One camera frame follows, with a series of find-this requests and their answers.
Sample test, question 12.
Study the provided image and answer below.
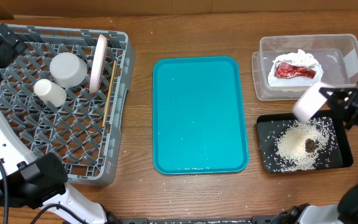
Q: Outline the white round plate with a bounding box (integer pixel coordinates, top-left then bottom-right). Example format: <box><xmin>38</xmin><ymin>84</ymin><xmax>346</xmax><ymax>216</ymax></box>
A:
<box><xmin>89</xmin><ymin>34</ymin><xmax>108</xmax><ymax>94</ymax></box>

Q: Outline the spilled white rice pile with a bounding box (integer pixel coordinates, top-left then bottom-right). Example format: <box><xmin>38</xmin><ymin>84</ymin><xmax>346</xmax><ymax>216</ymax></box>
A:
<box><xmin>261</xmin><ymin>117</ymin><xmax>338</xmax><ymax>172</ymax></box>

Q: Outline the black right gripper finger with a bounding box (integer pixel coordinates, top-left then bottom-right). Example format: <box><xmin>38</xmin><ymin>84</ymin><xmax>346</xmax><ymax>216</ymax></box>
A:
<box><xmin>319</xmin><ymin>87</ymin><xmax>357</xmax><ymax>96</ymax></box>
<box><xmin>323</xmin><ymin>93</ymin><xmax>346</xmax><ymax>109</ymax></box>

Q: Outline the red foil snack wrapper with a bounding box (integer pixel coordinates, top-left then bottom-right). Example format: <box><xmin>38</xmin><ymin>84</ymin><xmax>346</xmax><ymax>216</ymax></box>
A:
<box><xmin>274</xmin><ymin>62</ymin><xmax>316</xmax><ymax>79</ymax></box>

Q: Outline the brown food leftover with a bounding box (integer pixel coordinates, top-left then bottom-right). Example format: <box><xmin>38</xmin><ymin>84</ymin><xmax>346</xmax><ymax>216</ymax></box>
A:
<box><xmin>305</xmin><ymin>139</ymin><xmax>316</xmax><ymax>153</ymax></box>

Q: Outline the grey dishwasher rack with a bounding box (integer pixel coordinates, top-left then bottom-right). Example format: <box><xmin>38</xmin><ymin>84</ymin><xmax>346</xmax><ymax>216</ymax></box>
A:
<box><xmin>0</xmin><ymin>24</ymin><xmax>135</xmax><ymax>186</ymax></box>

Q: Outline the pink bowl with leftovers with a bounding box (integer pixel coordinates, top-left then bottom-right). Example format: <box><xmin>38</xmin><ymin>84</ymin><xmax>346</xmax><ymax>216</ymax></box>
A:
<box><xmin>292</xmin><ymin>82</ymin><xmax>331</xmax><ymax>123</ymax></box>

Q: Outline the black rectangular tray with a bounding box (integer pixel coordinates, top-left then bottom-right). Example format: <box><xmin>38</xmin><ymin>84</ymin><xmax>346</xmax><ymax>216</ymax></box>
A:
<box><xmin>255</xmin><ymin>109</ymin><xmax>354</xmax><ymax>174</ymax></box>

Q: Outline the teal serving tray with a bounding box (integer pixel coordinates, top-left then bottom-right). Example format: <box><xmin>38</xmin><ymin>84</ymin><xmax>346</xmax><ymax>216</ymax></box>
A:
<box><xmin>152</xmin><ymin>56</ymin><xmax>249</xmax><ymax>175</ymax></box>

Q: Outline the grey-green bowl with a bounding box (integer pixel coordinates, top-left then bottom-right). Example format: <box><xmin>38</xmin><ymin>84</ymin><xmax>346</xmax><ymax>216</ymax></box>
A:
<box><xmin>49</xmin><ymin>52</ymin><xmax>87</xmax><ymax>88</ymax></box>

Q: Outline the large white napkin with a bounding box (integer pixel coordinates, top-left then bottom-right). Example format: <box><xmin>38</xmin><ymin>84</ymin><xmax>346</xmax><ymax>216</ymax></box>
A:
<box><xmin>267</xmin><ymin>49</ymin><xmax>324</xmax><ymax>87</ymax></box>

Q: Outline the white paper cup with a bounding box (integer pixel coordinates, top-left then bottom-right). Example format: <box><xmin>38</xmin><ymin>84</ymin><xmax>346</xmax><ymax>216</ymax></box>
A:
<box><xmin>34</xmin><ymin>79</ymin><xmax>67</xmax><ymax>107</ymax></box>

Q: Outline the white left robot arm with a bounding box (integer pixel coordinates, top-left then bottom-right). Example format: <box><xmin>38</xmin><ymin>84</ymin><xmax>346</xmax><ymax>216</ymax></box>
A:
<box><xmin>0</xmin><ymin>24</ymin><xmax>135</xmax><ymax>223</ymax></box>

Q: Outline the clear plastic waste bin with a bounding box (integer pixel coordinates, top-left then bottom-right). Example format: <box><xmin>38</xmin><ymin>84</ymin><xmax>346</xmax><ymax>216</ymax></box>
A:
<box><xmin>252</xmin><ymin>34</ymin><xmax>358</xmax><ymax>101</ymax></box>

